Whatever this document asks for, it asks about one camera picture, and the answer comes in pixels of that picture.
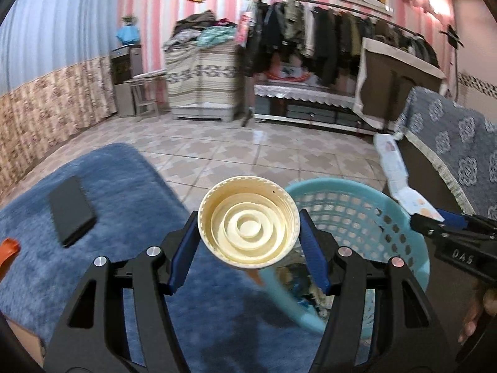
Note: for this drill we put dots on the grey patterned sofa cover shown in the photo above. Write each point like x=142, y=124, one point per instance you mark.
x=454, y=147

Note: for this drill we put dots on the blue curtain with floral band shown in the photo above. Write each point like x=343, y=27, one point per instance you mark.
x=50, y=66

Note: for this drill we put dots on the small folding stool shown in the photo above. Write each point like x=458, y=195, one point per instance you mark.
x=145, y=85

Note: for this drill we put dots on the brown cover with white trim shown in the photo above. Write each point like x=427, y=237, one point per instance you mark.
x=400, y=81

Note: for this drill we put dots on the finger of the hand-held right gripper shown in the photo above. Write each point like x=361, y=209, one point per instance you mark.
x=448, y=218
x=427, y=225

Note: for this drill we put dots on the row of hanging clothes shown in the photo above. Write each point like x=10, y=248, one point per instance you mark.
x=310, y=42

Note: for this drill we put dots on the blue fluffy blanket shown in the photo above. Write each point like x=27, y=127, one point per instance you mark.
x=116, y=209

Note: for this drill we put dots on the cabinet with striped cloth cover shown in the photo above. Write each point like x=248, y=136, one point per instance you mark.
x=202, y=81

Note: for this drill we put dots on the small potted plant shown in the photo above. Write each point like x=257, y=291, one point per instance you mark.
x=129, y=20

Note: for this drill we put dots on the black wall bracket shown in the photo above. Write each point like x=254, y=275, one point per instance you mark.
x=452, y=38

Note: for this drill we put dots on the low cabinet with lace cloth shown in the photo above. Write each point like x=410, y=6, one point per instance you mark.
x=306, y=101

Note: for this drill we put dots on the white printed wrapper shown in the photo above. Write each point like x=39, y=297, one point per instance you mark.
x=400, y=171

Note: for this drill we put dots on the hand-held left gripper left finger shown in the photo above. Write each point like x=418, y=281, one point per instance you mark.
x=180, y=258

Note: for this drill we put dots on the cream plastic lid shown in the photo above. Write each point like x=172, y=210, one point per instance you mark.
x=248, y=227

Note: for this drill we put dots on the metal clothes rack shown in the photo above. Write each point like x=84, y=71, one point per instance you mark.
x=310, y=1

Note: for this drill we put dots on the orange peel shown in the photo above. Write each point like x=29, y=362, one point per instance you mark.
x=256, y=278

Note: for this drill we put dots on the teal plastic basket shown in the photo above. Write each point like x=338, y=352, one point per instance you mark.
x=357, y=233

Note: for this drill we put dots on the grey water dispenser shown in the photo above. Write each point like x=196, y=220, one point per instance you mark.
x=126, y=81

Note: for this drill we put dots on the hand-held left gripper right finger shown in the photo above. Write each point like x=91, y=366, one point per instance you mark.
x=315, y=258

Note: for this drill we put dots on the orange plastic strip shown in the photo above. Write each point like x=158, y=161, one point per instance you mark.
x=7, y=254

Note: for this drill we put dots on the pile of folded clothes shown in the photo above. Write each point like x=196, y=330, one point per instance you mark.
x=202, y=31

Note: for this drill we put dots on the blue bag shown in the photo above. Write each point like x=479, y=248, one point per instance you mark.
x=128, y=35

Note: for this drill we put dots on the person's right hand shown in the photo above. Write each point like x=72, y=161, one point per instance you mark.
x=470, y=318

